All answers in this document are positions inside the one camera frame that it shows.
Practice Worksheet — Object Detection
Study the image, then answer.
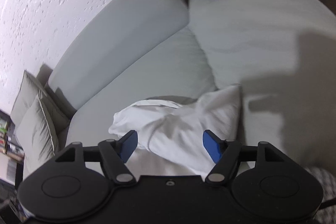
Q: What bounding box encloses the white hoodie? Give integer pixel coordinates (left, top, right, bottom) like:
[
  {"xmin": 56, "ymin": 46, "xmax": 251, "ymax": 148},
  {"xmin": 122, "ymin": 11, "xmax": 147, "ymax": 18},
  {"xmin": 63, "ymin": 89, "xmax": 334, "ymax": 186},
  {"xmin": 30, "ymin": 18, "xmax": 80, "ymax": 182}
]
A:
[{"xmin": 108, "ymin": 85, "xmax": 241, "ymax": 178}]

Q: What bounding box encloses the rear grey throw pillow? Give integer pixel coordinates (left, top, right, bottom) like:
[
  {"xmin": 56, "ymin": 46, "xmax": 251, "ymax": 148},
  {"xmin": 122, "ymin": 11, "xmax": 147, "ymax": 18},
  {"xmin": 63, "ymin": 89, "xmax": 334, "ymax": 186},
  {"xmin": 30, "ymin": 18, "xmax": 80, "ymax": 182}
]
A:
[{"xmin": 10, "ymin": 71, "xmax": 70, "ymax": 134}]

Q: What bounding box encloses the grey throw pillow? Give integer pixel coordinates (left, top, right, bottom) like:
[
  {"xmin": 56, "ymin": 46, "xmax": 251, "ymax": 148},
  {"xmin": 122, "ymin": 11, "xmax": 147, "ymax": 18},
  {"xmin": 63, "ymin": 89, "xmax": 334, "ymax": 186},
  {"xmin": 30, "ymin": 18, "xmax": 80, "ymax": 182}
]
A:
[
  {"xmin": 10, "ymin": 71, "xmax": 70, "ymax": 134},
  {"xmin": 16, "ymin": 97, "xmax": 59, "ymax": 178}
]

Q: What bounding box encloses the front grey throw pillow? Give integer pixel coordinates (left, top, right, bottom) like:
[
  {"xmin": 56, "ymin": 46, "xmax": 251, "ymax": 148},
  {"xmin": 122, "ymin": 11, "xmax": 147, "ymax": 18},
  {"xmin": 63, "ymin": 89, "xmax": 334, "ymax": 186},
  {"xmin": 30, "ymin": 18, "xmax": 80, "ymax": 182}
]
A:
[{"xmin": 16, "ymin": 97, "xmax": 59, "ymax": 178}]

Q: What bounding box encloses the bookshelf with books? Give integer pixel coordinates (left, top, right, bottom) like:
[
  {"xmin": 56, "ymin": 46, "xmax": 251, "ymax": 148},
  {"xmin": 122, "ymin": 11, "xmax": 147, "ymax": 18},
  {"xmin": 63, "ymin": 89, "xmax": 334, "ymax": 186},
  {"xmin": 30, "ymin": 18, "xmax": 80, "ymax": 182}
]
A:
[{"xmin": 1, "ymin": 111, "xmax": 25, "ymax": 190}]

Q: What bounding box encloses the patterned grey rug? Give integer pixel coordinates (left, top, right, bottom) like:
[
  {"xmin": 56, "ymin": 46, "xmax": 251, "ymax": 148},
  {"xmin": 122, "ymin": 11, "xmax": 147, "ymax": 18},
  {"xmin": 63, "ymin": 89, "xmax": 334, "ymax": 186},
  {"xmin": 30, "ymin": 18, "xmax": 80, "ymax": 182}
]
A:
[{"xmin": 306, "ymin": 166, "xmax": 336, "ymax": 223}]

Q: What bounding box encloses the grey sofa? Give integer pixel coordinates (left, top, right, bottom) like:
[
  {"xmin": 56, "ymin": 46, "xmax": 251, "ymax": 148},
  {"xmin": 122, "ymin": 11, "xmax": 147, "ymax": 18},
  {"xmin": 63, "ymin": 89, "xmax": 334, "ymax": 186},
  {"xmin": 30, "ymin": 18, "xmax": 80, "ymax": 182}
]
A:
[{"xmin": 46, "ymin": 0, "xmax": 335, "ymax": 173}]

